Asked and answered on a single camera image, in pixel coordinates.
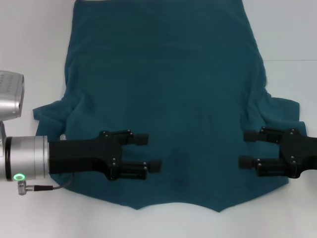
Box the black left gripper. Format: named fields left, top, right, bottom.
left=49, top=129, right=162, bottom=181

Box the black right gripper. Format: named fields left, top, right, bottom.
left=238, top=126, right=317, bottom=179

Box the teal blue t-shirt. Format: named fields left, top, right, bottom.
left=32, top=0, right=309, bottom=213

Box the left arm cable with plug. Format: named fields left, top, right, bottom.
left=16, top=173, right=75, bottom=196

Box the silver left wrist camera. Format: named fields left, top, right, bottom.
left=0, top=70, right=25, bottom=122

